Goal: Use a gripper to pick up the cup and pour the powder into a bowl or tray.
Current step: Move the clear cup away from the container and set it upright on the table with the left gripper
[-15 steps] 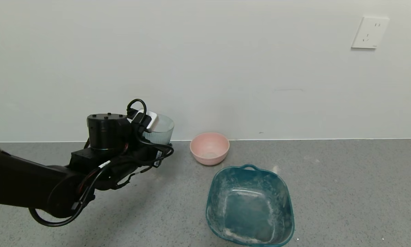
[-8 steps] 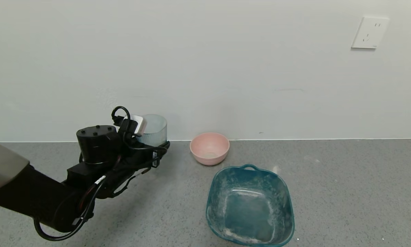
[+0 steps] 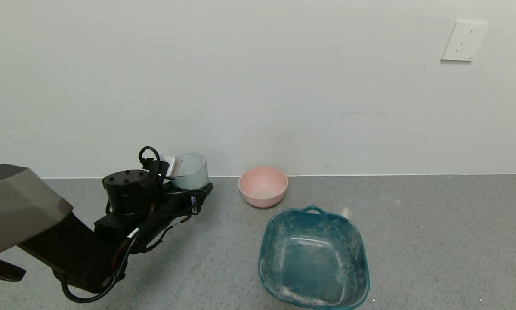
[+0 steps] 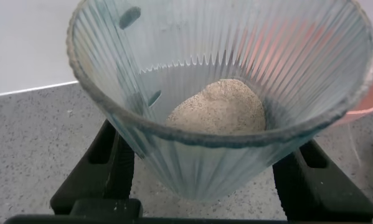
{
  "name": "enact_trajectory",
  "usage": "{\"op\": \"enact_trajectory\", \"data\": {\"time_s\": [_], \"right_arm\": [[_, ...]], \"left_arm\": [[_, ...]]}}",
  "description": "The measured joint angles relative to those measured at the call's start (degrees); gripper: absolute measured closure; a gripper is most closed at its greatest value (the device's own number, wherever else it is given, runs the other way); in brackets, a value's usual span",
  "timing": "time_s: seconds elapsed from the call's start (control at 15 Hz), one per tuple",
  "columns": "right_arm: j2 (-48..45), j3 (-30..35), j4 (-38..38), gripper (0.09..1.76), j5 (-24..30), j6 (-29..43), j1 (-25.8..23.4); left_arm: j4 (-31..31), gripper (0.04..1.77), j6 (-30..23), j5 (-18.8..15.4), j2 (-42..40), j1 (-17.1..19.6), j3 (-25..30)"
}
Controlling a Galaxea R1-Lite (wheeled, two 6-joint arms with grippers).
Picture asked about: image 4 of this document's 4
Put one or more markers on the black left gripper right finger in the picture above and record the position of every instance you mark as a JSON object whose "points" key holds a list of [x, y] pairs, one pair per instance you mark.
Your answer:
{"points": [[323, 193]]}

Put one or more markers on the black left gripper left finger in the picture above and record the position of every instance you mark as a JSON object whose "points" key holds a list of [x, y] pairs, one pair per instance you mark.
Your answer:
{"points": [[99, 174]]}

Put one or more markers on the ribbed clear glass cup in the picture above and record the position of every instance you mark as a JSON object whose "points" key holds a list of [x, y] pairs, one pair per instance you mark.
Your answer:
{"points": [[205, 168]]}

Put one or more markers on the beige powder heap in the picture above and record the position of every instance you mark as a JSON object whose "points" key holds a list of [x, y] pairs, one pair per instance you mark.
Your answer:
{"points": [[220, 109]]}

